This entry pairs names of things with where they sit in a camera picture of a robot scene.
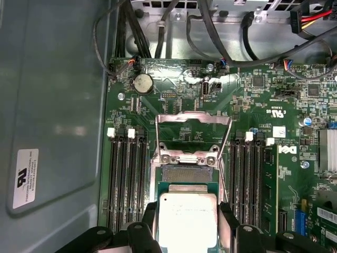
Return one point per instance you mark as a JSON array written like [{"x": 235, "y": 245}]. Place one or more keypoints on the silver CPU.
[{"x": 188, "y": 221}]

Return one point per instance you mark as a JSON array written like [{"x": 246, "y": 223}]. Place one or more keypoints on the green motherboard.
[{"x": 263, "y": 105}]

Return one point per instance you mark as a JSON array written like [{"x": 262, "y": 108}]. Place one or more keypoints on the black RAM slot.
[
  {"x": 235, "y": 184},
  {"x": 123, "y": 184},
  {"x": 246, "y": 184},
  {"x": 144, "y": 184},
  {"x": 134, "y": 184},
  {"x": 257, "y": 184},
  {"x": 113, "y": 184}
]

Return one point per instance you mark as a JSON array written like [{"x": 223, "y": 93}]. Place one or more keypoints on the grey PC case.
[{"x": 52, "y": 92}]

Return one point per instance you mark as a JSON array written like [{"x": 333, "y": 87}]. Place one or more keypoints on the white case label sticker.
[{"x": 25, "y": 179}]

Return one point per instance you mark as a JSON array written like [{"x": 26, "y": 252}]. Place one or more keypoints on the locking lever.
[{"x": 224, "y": 184}]

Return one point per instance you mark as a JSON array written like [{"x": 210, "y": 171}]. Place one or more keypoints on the round coin battery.
[{"x": 143, "y": 83}]

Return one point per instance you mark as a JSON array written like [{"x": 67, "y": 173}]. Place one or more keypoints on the black power connector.
[{"x": 296, "y": 18}]

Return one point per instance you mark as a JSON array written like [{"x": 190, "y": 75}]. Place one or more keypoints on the internal USB port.
[{"x": 206, "y": 89}]

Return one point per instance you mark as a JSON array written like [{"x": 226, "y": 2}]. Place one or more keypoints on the metal socket cover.
[{"x": 171, "y": 118}]

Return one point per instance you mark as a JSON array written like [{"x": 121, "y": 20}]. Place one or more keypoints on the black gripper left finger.
[{"x": 126, "y": 237}]

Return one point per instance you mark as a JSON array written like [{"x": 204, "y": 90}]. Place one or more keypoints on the blue board connector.
[{"x": 301, "y": 221}]

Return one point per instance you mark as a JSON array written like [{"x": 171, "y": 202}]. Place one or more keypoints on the CPU socket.
[{"x": 187, "y": 174}]

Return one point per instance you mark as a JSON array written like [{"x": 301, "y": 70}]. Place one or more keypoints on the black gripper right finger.
[{"x": 247, "y": 239}]

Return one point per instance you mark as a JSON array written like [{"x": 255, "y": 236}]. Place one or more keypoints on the white board sticker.
[{"x": 279, "y": 131}]

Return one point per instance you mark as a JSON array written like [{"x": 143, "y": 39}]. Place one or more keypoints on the blue capacitor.
[{"x": 307, "y": 121}]

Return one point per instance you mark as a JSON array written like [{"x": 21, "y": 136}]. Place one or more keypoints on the silver chipset heatsink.
[{"x": 328, "y": 150}]

